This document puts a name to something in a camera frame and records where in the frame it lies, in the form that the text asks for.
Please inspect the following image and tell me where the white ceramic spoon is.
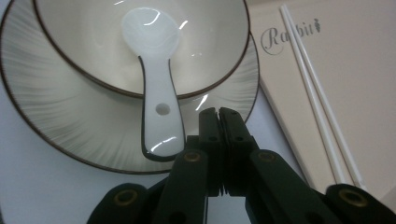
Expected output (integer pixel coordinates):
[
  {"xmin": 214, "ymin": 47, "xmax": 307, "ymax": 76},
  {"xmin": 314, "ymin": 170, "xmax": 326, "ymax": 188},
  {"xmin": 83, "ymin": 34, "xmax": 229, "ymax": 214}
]
[{"xmin": 120, "ymin": 7, "xmax": 187, "ymax": 162}]

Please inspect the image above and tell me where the beige plastic tray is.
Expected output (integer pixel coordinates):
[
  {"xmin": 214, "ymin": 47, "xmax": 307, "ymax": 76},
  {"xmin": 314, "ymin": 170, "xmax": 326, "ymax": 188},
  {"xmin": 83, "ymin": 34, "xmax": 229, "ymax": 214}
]
[{"xmin": 246, "ymin": 0, "xmax": 396, "ymax": 216}]

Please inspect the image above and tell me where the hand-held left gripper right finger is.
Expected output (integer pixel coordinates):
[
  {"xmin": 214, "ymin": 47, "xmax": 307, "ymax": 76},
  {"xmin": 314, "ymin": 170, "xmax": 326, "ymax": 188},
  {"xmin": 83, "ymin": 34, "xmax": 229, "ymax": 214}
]
[{"xmin": 219, "ymin": 106, "xmax": 260, "ymax": 197}]

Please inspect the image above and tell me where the white chopstick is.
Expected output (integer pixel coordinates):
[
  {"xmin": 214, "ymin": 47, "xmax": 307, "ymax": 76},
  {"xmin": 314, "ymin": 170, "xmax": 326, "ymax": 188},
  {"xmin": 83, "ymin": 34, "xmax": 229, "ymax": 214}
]
[
  {"xmin": 278, "ymin": 5, "xmax": 347, "ymax": 185},
  {"xmin": 283, "ymin": 3, "xmax": 366, "ymax": 190}
]

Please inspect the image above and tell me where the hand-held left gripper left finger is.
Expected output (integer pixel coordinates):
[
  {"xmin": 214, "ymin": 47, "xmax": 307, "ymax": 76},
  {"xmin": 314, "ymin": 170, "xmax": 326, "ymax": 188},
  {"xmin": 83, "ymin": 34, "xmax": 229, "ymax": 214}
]
[{"xmin": 186, "ymin": 107, "xmax": 223, "ymax": 198}]

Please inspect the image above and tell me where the white plate with dark rim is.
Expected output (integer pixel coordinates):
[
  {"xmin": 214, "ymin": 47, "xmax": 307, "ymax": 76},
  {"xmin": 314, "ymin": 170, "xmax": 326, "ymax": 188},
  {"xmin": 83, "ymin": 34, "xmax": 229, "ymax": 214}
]
[{"xmin": 0, "ymin": 0, "xmax": 260, "ymax": 175}]

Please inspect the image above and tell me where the white bowl with brown rim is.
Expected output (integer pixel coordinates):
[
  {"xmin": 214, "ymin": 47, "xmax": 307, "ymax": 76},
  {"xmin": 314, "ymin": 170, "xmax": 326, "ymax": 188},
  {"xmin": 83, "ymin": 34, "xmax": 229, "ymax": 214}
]
[{"xmin": 32, "ymin": 0, "xmax": 251, "ymax": 100}]

